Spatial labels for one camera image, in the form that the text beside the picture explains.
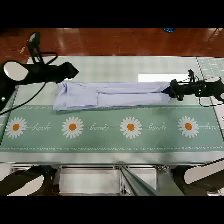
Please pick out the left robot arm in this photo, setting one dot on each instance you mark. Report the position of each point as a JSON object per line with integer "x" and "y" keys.
{"x": 40, "y": 72}

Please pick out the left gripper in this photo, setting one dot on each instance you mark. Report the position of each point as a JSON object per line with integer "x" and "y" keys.
{"x": 68, "y": 71}

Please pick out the light blue shirt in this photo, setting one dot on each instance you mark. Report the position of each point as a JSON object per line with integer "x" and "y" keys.
{"x": 110, "y": 96}

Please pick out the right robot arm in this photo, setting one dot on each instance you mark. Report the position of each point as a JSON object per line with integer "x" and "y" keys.
{"x": 207, "y": 87}

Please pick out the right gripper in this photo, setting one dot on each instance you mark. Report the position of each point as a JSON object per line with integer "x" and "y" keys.
{"x": 176, "y": 89}

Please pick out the silver frame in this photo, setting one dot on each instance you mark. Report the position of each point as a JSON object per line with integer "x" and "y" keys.
{"x": 140, "y": 186}

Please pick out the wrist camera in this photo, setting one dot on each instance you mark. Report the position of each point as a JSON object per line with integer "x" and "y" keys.
{"x": 34, "y": 42}
{"x": 191, "y": 74}

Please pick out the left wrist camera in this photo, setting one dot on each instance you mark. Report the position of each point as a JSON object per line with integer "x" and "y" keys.
{"x": 34, "y": 42}

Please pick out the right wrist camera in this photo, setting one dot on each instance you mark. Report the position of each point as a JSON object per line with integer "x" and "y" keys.
{"x": 191, "y": 74}

